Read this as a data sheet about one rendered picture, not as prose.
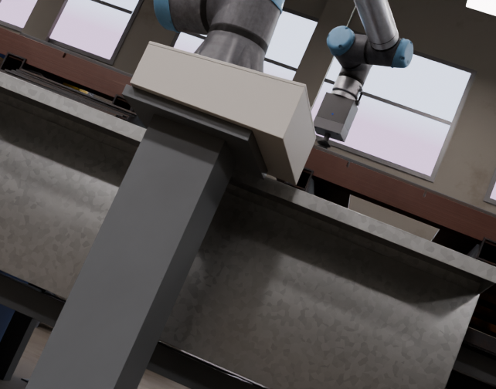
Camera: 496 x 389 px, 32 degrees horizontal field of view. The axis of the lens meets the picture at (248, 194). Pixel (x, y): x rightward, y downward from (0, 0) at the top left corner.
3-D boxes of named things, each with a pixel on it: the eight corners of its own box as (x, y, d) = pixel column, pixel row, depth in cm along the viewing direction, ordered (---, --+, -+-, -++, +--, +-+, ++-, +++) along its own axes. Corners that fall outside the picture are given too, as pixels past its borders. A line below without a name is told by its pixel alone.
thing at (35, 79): (-6, 87, 202) (1, 72, 203) (143, 147, 196) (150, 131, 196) (-27, 68, 190) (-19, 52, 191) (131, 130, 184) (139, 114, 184)
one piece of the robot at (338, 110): (367, 102, 239) (344, 154, 236) (337, 93, 242) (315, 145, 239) (361, 87, 230) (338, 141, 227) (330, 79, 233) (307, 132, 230)
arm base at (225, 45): (245, 76, 150) (263, 26, 152) (170, 61, 156) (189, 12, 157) (269, 109, 164) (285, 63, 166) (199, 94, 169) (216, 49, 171)
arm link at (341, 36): (368, 25, 221) (381, 47, 230) (329, 21, 226) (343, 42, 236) (358, 52, 219) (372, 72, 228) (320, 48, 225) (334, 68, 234)
